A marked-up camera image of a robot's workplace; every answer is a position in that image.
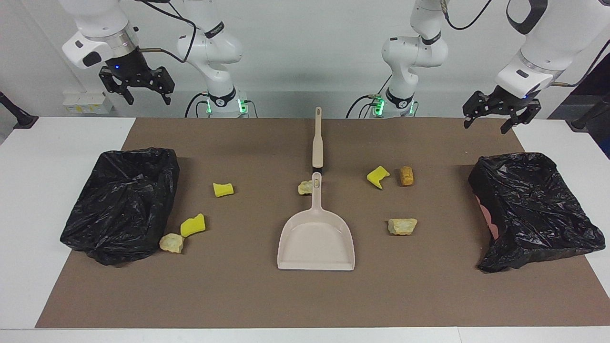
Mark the brown table mat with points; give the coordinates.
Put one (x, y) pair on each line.
(305, 295)

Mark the brown bread roll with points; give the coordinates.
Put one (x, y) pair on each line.
(406, 176)

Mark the white wall socket box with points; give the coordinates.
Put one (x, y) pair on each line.
(88, 104)

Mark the pale yellowish foam chunk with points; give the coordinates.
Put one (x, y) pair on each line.
(305, 187)

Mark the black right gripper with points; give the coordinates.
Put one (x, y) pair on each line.
(126, 64)

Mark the beige hand brush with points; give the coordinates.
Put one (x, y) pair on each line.
(318, 143)

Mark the large yellow sponge piece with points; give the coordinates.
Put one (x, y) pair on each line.
(193, 226)

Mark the pale wedge foam chunk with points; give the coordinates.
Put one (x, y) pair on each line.
(402, 226)

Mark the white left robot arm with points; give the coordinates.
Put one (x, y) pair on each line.
(414, 52)

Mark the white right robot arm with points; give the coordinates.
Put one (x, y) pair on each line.
(209, 47)

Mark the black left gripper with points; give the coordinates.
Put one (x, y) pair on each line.
(507, 101)

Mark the beige plastic dustpan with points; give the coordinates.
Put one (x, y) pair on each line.
(314, 243)

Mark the yellow and green sponge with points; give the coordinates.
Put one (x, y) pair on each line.
(376, 177)

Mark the small curled yellow sponge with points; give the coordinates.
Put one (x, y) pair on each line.
(223, 190)

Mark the black stand foot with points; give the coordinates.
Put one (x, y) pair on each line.
(584, 123)
(24, 121)

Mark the black bag over pink bin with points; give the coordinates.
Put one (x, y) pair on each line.
(533, 209)

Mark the tan crusty foam chunk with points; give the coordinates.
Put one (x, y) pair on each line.
(171, 243)

